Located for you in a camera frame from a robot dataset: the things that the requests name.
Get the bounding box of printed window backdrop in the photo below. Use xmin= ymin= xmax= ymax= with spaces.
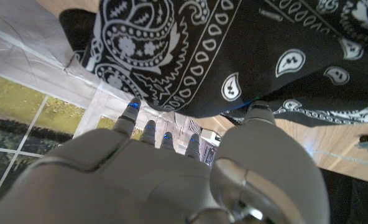
xmin=0 ymin=0 xmax=222 ymax=212

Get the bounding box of white power box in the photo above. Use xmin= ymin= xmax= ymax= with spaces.
xmin=200 ymin=128 xmax=221 ymax=144

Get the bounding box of black paisley bandana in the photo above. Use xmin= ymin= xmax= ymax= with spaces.
xmin=58 ymin=0 xmax=368 ymax=127

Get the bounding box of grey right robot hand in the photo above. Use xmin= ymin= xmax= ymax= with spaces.
xmin=0 ymin=96 xmax=331 ymax=224

